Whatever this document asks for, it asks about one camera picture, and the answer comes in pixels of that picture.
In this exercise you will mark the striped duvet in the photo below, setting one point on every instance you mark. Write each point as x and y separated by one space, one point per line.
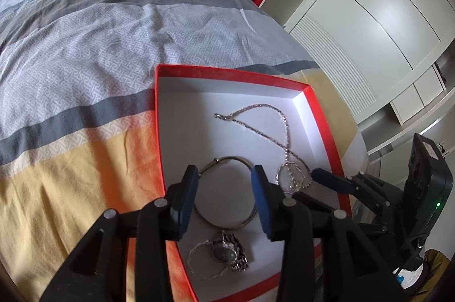
89 57

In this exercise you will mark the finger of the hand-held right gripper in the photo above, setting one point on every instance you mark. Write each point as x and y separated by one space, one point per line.
314 199
330 179

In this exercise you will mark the silver wristwatch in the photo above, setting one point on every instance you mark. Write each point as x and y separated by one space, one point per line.
225 254

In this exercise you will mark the red cardboard box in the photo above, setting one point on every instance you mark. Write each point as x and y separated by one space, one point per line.
199 131

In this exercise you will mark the white wardrobe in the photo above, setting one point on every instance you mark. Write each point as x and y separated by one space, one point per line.
373 21

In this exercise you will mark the thin metal bangle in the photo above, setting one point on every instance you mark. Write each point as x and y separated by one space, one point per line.
215 160

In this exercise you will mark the white and blue sneaker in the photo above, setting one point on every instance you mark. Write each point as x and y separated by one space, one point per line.
408 275

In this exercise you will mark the mustard yellow cloth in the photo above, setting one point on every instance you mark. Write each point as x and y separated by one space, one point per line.
439 261

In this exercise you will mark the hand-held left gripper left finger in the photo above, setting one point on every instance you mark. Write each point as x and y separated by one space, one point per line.
185 202

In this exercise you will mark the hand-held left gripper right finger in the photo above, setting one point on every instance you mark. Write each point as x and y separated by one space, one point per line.
263 206

